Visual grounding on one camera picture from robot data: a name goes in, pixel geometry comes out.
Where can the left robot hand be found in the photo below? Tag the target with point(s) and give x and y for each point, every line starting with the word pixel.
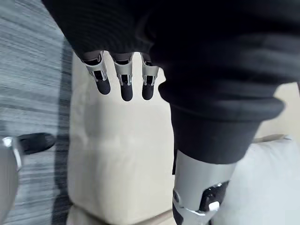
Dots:
pixel 199 58

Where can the cream sofa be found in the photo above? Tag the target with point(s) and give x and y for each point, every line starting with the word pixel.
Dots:
pixel 122 152

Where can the white cushion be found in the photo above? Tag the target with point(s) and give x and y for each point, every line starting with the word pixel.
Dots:
pixel 262 185

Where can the grey striped rug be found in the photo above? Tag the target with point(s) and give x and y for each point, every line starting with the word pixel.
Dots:
pixel 30 93

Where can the dark robot foot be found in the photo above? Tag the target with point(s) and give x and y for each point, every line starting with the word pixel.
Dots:
pixel 35 142

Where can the silver robot leg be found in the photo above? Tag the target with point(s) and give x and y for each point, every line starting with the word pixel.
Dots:
pixel 9 178

